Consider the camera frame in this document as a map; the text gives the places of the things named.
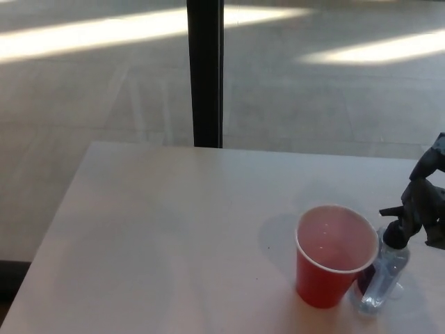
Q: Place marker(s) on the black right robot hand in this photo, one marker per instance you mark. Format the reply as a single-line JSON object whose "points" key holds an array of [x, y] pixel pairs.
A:
{"points": [[422, 205]]}

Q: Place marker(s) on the clear soap pump bottle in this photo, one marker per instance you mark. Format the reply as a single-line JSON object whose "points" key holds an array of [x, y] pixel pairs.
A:
{"points": [[382, 268]]}

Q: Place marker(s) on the red plastic cup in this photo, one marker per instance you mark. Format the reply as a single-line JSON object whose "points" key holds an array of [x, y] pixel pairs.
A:
{"points": [[318, 278]]}

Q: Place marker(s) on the black window frame post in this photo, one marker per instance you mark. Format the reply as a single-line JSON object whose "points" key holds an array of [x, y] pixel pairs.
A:
{"points": [[206, 73]]}

